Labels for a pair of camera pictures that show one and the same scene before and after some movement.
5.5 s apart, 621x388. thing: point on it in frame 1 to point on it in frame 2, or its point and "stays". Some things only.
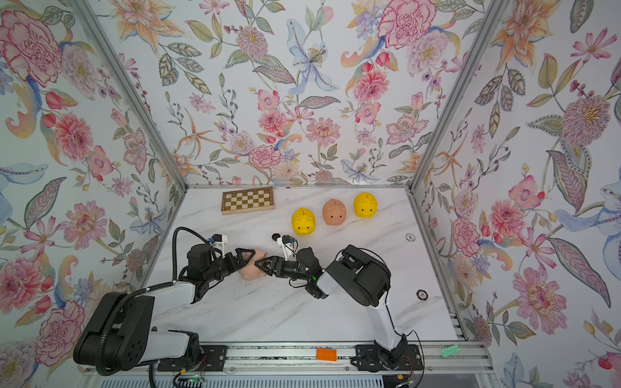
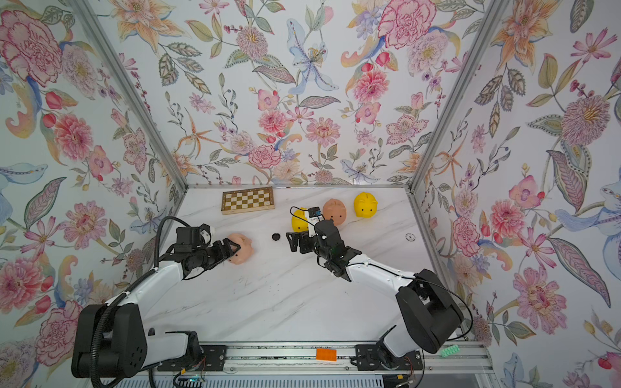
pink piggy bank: [251, 272] to [246, 250]
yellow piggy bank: [303, 221] stays
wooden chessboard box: [247, 200] stays
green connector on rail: [453, 349] stays
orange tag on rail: [327, 355] stays
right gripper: [280, 267] to [307, 241]
